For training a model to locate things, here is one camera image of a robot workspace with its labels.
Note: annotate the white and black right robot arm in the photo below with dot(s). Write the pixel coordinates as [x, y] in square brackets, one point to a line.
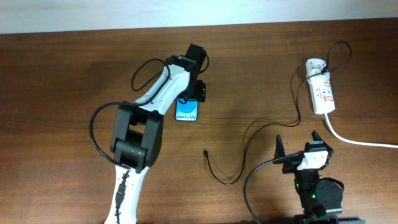
[320, 197]

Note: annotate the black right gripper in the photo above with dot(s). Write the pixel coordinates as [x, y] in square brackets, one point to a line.
[290, 166]

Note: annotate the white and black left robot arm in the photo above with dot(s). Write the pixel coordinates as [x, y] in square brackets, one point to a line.
[138, 128]

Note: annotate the white power strip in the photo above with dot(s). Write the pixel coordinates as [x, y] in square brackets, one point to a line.
[321, 93]

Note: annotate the blue Galaxy smartphone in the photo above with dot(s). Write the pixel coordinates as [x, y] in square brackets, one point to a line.
[186, 112]

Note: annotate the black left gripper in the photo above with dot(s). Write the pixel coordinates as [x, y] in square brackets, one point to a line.
[199, 93]

